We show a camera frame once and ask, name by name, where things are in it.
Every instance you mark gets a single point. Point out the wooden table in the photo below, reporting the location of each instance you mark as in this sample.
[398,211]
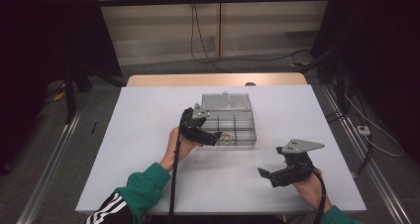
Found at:
[214,79]

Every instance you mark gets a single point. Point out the grey transparent compartment box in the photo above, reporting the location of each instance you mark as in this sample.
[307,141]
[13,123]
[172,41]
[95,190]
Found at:
[231,118]

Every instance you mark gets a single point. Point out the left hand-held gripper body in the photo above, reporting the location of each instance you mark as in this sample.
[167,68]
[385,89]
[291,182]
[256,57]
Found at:
[191,126]

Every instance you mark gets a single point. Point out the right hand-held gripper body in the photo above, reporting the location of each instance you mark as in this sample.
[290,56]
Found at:
[295,166]

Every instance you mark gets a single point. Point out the black curtain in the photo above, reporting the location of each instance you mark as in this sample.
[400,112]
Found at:
[379,52]
[39,58]

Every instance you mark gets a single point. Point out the aluminium floor rail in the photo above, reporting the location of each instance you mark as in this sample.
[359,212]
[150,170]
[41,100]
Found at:
[49,164]
[369,164]

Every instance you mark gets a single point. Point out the white power strip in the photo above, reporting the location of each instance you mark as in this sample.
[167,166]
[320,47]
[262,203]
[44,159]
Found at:
[364,130]

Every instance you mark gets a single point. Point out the black metal stand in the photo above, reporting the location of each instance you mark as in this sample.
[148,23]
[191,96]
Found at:
[70,95]

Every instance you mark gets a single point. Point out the person's striped black trouser leg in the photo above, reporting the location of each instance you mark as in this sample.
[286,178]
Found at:
[107,210]

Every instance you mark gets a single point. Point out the person's left hand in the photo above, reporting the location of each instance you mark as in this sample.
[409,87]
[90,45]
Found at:
[180,149]

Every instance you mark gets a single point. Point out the person's right hand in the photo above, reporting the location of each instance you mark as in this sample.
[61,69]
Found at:
[312,192]

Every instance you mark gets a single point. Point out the small brown round object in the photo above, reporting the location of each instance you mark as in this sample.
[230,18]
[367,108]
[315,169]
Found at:
[250,84]

